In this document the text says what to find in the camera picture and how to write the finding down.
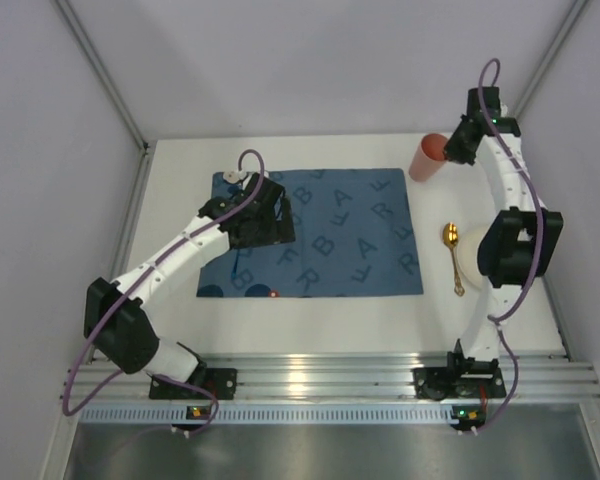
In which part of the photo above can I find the pink plastic cup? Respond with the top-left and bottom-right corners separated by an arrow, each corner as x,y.
408,133 -> 448,183

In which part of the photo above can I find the blue letter placemat cloth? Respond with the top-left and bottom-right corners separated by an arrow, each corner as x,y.
197,168 -> 423,299

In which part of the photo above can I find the cream round plate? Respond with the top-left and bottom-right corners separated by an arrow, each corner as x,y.
456,225 -> 489,291

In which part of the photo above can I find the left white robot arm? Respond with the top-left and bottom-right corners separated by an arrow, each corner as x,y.
84,173 -> 295,382

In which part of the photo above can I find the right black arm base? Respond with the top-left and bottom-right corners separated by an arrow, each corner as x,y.
413,367 -> 507,401

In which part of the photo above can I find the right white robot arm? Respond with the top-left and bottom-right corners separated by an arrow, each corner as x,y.
444,86 -> 564,363

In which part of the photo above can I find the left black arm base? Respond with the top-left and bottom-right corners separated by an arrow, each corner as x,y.
149,367 -> 238,400

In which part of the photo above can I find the gold metal fork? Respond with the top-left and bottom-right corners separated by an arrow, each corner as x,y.
442,222 -> 465,297

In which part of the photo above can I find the right aluminium frame post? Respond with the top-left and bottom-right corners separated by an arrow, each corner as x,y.
498,1 -> 592,121

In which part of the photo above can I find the aluminium frame post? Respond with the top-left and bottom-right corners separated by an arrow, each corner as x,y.
498,1 -> 592,121
51,0 -> 149,152

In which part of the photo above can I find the aluminium mounting rail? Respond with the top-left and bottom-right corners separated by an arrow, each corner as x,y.
59,352 -> 600,401

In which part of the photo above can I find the perforated grey cable duct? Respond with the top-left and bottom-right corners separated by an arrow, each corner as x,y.
79,404 -> 486,424

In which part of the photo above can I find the left aluminium frame post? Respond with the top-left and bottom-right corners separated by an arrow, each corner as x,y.
51,0 -> 149,152

